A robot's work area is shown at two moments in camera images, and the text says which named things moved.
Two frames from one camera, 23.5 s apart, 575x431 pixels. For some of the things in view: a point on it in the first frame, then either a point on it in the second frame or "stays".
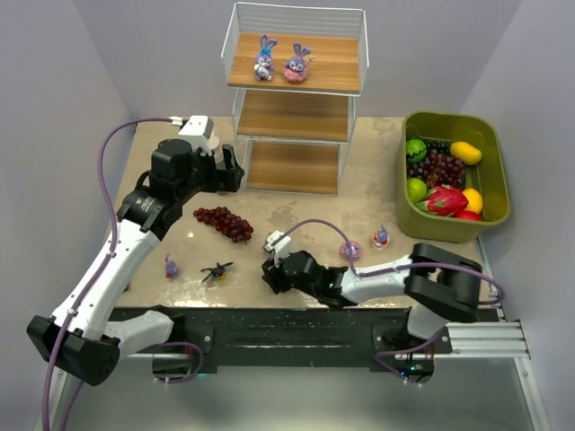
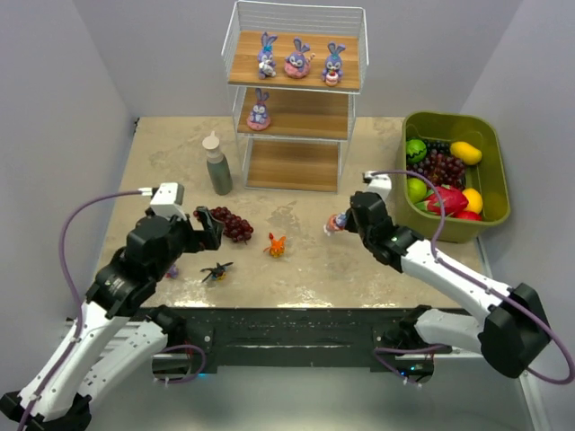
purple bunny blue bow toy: x=264 y=63 stays
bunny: x=355 y=248 -> x=259 y=118
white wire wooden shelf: x=291 y=134 stays
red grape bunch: x=229 y=224 stays
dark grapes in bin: x=438 y=167 stays
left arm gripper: x=226 y=175 -> x=198 y=235
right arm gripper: x=273 y=277 -> x=356 y=217
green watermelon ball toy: x=416 y=151 stays
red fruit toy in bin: x=469 y=215 stays
